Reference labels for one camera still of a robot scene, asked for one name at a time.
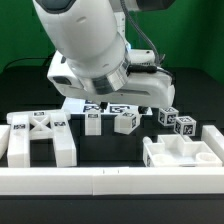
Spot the white marker cube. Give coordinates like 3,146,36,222
158,107,179,126
174,116,196,136

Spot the white chair seat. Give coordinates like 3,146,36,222
143,134,223,167

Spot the white right wall rail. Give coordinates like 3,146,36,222
201,125,224,163

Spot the white marker cube rear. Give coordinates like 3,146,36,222
158,107,179,126

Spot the black cable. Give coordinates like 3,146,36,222
1,53,56,73

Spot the white marker cube front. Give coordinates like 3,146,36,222
174,116,196,136

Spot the white chair back frame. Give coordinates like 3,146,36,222
7,109,77,168

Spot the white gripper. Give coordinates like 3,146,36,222
47,52,175,114

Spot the white marker base plate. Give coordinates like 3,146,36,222
61,96,154,117

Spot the white front wall rail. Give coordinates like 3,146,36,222
0,167,224,195

